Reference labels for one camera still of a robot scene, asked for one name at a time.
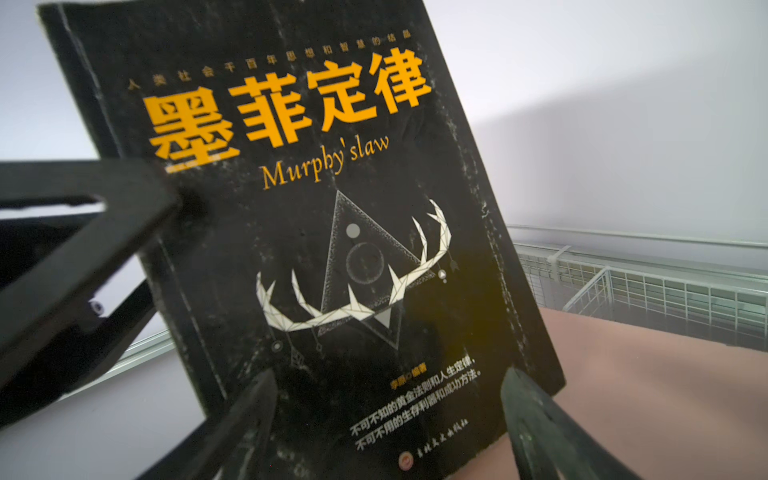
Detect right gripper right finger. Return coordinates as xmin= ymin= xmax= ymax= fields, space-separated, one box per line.
xmin=500 ymin=367 xmax=638 ymax=479

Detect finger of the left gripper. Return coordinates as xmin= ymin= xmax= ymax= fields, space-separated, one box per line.
xmin=1 ymin=159 xmax=180 ymax=426

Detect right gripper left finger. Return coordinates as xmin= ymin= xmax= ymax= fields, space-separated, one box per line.
xmin=140 ymin=368 xmax=277 ymax=479

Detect black book yellow title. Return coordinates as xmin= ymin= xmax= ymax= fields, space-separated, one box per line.
xmin=38 ymin=1 xmax=565 ymax=479

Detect yellow bookshelf pink blue shelves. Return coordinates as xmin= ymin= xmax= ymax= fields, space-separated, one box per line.
xmin=449 ymin=307 xmax=768 ymax=480

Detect white wire basket behind shelf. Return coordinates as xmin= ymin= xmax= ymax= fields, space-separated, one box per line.
xmin=509 ymin=225 xmax=767 ymax=351

